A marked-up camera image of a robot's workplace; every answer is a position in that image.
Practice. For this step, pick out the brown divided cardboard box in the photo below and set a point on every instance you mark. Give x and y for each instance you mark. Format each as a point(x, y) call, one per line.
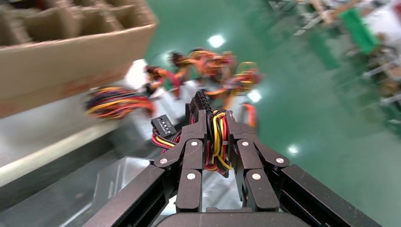
point(62, 62)

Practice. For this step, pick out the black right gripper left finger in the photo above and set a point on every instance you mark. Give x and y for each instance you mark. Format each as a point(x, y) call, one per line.
point(192, 156)

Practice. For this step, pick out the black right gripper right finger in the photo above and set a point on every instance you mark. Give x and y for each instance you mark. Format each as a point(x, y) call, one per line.
point(250, 163)

